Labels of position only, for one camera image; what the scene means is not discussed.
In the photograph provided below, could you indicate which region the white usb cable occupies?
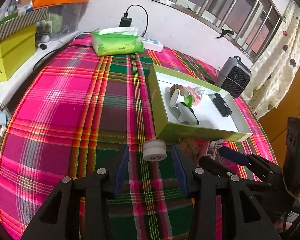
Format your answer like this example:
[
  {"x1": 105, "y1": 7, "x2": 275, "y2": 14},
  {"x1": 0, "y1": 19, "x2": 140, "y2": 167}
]
[{"x1": 206, "y1": 138, "x2": 225, "y2": 159}]

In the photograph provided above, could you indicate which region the brown walnut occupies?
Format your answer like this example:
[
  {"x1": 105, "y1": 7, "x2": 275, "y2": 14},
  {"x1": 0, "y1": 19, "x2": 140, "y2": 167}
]
[
  {"x1": 179, "y1": 138, "x2": 199, "y2": 161},
  {"x1": 169, "y1": 84, "x2": 184, "y2": 97}
]

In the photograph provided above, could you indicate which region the black round disc gadget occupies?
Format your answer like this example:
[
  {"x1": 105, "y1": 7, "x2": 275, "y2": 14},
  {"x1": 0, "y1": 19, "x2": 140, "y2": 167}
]
[{"x1": 178, "y1": 103, "x2": 199, "y2": 126}]

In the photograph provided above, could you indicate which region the black rectangular device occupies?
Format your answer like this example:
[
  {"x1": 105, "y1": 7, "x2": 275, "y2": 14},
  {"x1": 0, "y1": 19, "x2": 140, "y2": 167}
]
[{"x1": 208, "y1": 93, "x2": 232, "y2": 117}]

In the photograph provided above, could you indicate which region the pink cable clip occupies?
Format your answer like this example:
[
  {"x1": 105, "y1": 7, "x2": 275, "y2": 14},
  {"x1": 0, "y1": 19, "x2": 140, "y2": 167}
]
[
  {"x1": 198, "y1": 141, "x2": 210, "y2": 158},
  {"x1": 186, "y1": 87, "x2": 202, "y2": 106}
]

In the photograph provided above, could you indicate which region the green white spool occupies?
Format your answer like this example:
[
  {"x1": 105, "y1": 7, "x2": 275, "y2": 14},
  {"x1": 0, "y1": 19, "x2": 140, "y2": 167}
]
[{"x1": 170, "y1": 89, "x2": 194, "y2": 108}]

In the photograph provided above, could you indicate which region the green white cardboard box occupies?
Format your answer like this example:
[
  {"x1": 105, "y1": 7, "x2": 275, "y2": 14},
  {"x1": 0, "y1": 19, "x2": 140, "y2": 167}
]
[{"x1": 147, "y1": 66, "x2": 252, "y2": 142}]

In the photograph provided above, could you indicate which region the wooden wardrobe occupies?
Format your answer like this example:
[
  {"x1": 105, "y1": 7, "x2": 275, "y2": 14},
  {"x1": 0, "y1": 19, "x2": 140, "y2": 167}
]
[{"x1": 260, "y1": 67, "x2": 300, "y2": 166}]

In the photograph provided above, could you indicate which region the grey mini heater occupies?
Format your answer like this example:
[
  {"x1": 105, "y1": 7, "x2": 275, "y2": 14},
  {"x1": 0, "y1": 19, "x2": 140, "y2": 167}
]
[{"x1": 215, "y1": 56, "x2": 251, "y2": 98}]

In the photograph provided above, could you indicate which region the floral curtain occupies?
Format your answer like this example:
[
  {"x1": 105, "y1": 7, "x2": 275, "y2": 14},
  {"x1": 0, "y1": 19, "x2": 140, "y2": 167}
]
[{"x1": 242, "y1": 0, "x2": 300, "y2": 119}]

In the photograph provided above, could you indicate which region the white power strip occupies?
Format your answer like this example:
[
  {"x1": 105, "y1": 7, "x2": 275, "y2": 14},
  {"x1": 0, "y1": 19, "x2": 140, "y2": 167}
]
[{"x1": 142, "y1": 38, "x2": 164, "y2": 53}]

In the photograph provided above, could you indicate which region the metal window railing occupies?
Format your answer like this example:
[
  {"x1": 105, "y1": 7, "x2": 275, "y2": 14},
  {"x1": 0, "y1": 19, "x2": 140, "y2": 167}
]
[{"x1": 151, "y1": 0, "x2": 283, "y2": 62}]

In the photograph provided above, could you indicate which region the green tissue pack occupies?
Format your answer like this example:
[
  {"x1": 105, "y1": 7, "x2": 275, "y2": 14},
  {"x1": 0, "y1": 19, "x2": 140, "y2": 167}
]
[{"x1": 91, "y1": 27, "x2": 143, "y2": 56}]

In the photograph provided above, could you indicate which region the yellow shoe box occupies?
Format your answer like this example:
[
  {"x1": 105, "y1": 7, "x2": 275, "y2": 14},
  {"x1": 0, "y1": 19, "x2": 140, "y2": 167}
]
[{"x1": 0, "y1": 24, "x2": 36, "y2": 82}]

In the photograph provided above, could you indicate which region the striped box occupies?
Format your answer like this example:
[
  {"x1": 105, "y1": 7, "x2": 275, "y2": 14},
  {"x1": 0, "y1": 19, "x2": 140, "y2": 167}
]
[{"x1": 0, "y1": 8, "x2": 48, "y2": 42}]

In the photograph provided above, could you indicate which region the clear plastic storage bin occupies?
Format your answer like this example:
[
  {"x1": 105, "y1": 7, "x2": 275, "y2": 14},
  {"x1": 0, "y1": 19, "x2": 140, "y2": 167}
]
[{"x1": 36, "y1": 3, "x2": 84, "y2": 42}]

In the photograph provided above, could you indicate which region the black charger with cable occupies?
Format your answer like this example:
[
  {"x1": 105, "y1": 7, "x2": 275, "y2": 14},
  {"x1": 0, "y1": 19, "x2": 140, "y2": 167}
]
[{"x1": 119, "y1": 4, "x2": 149, "y2": 37}]

